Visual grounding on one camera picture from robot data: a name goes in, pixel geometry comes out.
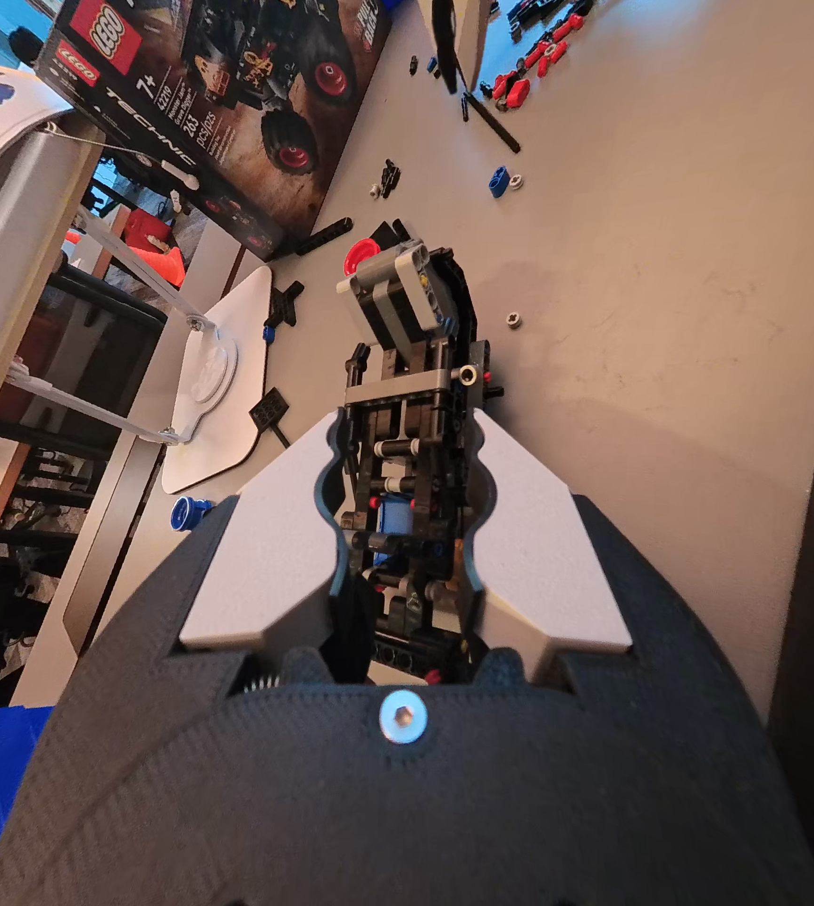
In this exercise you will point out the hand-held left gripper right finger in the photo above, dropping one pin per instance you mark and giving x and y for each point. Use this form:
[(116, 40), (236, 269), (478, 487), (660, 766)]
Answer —
[(548, 566)]

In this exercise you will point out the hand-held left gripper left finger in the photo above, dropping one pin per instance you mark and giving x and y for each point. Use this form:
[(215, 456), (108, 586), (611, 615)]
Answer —
[(258, 566)]

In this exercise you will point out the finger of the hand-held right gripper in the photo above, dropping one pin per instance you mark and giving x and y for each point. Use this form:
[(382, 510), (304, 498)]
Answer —
[(477, 42)]

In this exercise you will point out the toy brick vehicle chassis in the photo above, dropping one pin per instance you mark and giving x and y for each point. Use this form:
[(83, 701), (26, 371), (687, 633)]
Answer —
[(407, 396)]

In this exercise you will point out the grey desk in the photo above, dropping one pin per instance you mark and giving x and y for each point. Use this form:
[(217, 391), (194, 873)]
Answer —
[(661, 354)]

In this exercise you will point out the pile of small brick pieces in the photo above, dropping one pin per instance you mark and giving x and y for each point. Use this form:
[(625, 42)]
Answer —
[(534, 64)]

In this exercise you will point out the blue wheel rim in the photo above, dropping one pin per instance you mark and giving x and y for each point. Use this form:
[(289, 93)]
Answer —
[(191, 513)]

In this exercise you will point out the blue connector brick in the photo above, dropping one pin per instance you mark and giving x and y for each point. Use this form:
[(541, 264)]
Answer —
[(499, 182)]

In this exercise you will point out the white stand base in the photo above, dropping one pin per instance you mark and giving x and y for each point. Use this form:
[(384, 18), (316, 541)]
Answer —
[(237, 425)]

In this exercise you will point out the black square plate brick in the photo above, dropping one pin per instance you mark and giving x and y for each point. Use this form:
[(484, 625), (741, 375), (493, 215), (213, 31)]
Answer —
[(269, 409)]

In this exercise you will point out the black pin cluster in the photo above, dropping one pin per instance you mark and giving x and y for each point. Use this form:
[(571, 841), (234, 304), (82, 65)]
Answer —
[(390, 177)]

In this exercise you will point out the dark flat panel piece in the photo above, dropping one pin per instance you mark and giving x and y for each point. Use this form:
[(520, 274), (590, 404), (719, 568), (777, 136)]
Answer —
[(389, 232)]

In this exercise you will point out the red wheel rim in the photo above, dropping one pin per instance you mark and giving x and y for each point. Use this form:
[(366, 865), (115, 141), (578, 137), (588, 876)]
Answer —
[(361, 256)]

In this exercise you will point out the thick black beam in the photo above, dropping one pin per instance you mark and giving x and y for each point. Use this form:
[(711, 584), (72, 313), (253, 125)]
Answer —
[(324, 237)]

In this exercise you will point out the black bent beam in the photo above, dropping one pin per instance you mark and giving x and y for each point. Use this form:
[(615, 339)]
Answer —
[(283, 311)]

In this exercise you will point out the toy set box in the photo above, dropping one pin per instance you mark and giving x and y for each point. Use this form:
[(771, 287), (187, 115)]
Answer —
[(223, 106)]

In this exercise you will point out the orange plastic object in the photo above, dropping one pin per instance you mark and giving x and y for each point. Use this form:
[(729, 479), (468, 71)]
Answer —
[(162, 258)]

